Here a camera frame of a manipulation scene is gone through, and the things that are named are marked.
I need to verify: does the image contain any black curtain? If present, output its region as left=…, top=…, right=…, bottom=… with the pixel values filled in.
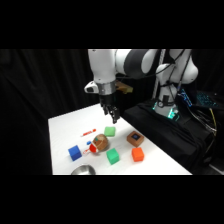
left=0, top=49, right=224, bottom=176

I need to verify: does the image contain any dark green cube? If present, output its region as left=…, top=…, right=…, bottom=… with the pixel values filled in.
left=105, top=148, right=121, bottom=166

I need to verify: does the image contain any blue cube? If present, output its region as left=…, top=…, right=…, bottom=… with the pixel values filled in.
left=67, top=144, right=83, bottom=162

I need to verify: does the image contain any silver metal bowl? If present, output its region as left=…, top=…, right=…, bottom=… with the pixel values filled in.
left=70, top=163, right=97, bottom=176

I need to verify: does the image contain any green base status light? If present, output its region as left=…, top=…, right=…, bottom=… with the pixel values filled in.
left=151, top=101, right=181, bottom=122

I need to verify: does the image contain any black cloth-covered robot stand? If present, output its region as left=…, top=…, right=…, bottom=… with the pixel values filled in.
left=121, top=99, right=216, bottom=175

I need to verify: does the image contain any tan wrist camera mount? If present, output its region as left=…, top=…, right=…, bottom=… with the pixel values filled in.
left=114, top=80, right=134, bottom=95

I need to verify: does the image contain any red marker pen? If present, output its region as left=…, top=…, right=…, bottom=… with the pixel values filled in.
left=79, top=128, right=98, bottom=138

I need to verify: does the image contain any keyboard with blue backlight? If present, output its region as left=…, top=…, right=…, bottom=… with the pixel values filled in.
left=195, top=90, right=222, bottom=110

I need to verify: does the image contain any light green flat block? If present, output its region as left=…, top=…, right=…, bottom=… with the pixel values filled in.
left=103, top=125, right=117, bottom=138

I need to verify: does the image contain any brown potato toy with red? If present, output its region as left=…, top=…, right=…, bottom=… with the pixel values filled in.
left=82, top=133, right=111, bottom=156

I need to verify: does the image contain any red cube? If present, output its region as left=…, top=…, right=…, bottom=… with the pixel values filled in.
left=131, top=147, right=146, bottom=163

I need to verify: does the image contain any yellow cable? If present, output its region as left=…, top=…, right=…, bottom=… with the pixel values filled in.
left=207, top=107, right=219, bottom=137

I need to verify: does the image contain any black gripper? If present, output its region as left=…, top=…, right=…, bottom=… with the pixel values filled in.
left=98, top=93, right=120, bottom=125

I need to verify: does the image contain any brown block with blue square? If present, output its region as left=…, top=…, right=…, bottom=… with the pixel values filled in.
left=126, top=130, right=146, bottom=148

